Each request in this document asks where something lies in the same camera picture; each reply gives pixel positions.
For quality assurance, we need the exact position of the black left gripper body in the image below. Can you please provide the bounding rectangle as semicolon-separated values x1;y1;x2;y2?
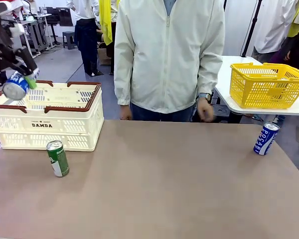
0;14;18;75

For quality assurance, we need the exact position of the blue Pocari Sweat can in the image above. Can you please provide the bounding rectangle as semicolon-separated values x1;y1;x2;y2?
253;122;280;156
2;70;40;101

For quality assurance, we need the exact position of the green soda can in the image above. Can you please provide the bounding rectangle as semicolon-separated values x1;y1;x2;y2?
46;140;70;178

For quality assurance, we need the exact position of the person's left forearm cream sleeve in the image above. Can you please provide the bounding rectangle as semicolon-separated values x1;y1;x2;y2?
196;54;224;97

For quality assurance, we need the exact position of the person's right forearm cream sleeve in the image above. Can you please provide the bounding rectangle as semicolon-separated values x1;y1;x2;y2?
114;57;135;107

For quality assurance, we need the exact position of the yellow plastic shopping basket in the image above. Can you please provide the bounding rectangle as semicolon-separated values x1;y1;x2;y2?
230;62;299;110

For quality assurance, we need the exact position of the person's right hand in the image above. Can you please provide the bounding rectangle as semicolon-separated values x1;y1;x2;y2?
119;109;133;121

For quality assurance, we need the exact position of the person's left hand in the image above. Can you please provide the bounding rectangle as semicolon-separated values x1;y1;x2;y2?
196;100;215;123

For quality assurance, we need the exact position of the white-top workshop desk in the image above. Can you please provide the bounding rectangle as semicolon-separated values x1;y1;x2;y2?
19;13;53;57

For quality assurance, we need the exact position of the black office chair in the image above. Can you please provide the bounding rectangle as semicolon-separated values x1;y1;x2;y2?
46;7;62;47

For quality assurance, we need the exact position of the dark grey stool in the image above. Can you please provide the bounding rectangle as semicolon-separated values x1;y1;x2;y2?
62;31;77;50

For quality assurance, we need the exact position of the black monitor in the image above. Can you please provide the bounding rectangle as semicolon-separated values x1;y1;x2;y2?
58;7;74;27

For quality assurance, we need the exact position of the person in white shirt dark trousers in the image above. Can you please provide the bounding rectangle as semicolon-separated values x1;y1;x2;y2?
66;0;104;77

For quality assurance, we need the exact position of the small cardboard box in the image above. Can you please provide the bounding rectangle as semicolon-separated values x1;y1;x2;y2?
97;47;112;66

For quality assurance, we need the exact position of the person in dark red trousers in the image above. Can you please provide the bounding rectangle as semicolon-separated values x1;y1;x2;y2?
110;0;119;75

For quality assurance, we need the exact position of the yellow hanging cloth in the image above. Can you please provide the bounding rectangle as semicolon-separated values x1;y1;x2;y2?
99;0;113;46

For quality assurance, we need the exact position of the person in cream jacket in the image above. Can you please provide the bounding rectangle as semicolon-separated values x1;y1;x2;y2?
114;0;226;122

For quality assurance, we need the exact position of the white side table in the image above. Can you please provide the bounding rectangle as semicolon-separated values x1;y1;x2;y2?
213;56;299;116

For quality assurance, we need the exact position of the black tripod pole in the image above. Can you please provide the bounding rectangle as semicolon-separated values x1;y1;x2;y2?
241;0;264;58

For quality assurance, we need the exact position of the person in white shirt grey trousers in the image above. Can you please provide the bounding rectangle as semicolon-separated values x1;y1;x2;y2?
251;0;299;64

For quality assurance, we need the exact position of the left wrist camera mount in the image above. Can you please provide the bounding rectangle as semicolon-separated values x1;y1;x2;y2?
3;21;26;38

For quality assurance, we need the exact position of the cream basket with brown handles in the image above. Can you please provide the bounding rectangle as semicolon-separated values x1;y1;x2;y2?
0;80;105;152

